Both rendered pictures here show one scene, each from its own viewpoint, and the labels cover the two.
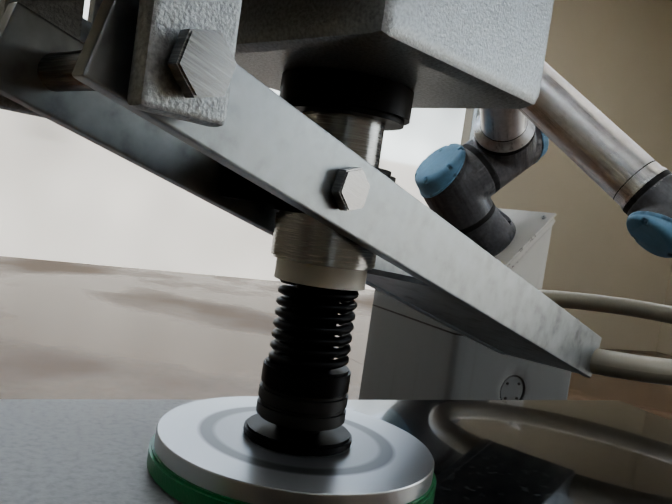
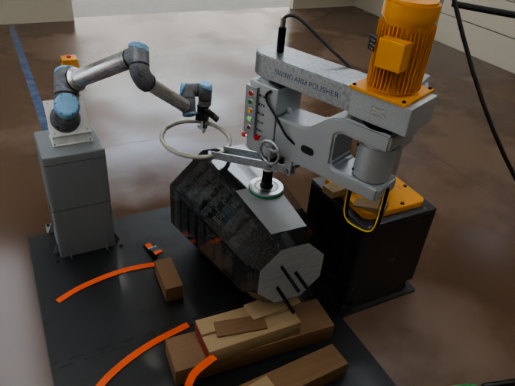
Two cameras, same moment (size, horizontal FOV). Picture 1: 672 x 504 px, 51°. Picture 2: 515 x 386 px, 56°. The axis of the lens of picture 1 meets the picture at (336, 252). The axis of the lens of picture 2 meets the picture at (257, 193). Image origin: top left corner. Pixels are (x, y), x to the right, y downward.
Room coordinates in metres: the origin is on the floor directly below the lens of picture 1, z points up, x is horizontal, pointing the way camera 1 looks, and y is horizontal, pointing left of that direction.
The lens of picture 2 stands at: (0.68, 2.55, 2.51)
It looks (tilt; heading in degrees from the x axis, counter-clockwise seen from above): 34 degrees down; 268
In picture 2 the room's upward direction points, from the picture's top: 5 degrees clockwise
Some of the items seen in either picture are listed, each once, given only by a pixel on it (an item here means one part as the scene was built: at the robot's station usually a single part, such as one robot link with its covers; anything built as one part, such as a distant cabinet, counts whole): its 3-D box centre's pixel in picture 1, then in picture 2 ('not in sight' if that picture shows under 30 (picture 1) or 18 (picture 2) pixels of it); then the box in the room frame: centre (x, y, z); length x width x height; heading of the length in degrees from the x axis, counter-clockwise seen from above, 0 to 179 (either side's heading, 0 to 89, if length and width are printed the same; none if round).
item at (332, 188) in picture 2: not in sight; (339, 188); (0.06, -0.09, 0.81); 0.20 x 0.10 x 0.05; 35
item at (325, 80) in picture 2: not in sight; (332, 86); (0.27, 0.24, 1.62); 0.96 x 0.25 x 0.17; 139
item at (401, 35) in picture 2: not in sight; (400, 47); (0.05, 0.46, 1.90); 0.31 x 0.28 x 0.40; 49
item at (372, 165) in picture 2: not in sight; (375, 158); (0.04, 0.44, 1.34); 0.19 x 0.19 x 0.20
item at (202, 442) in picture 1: (296, 444); (266, 186); (0.53, 0.01, 0.84); 0.21 x 0.21 x 0.01
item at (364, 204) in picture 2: not in sight; (370, 204); (-0.12, 0.06, 0.80); 0.20 x 0.10 x 0.05; 155
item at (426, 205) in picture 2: not in sight; (362, 235); (-0.19, -0.16, 0.37); 0.66 x 0.66 x 0.74; 27
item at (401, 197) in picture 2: not in sight; (373, 189); (-0.19, -0.16, 0.76); 0.49 x 0.49 x 0.05; 27
